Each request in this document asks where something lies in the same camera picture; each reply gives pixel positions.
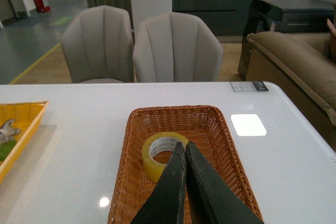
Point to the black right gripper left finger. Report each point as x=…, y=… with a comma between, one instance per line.
x=167, y=201

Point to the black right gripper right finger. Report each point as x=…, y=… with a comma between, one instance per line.
x=209, y=197

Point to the yellow tape roll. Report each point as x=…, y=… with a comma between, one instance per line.
x=155, y=149

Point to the brown wicker basket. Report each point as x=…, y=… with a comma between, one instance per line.
x=204, y=125

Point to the yellow wicker basket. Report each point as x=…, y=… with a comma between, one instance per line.
x=27, y=118

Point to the table corner label sticker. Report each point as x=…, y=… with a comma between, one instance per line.
x=249, y=86

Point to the right grey upholstered chair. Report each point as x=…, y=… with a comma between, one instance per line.
x=176, y=47

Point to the grey upholstered chair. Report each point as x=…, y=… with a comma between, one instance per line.
x=176, y=47
x=98, y=46

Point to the brown sofa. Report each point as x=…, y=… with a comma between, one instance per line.
x=299, y=65

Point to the green plush toy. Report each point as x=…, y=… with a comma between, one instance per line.
x=6, y=148

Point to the grey white plush toy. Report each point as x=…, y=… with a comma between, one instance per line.
x=8, y=132

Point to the left grey upholstered chair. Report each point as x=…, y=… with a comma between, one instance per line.
x=98, y=46

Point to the black side table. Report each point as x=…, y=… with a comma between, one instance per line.
x=284, y=16

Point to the pink cushion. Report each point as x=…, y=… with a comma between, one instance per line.
x=332, y=39

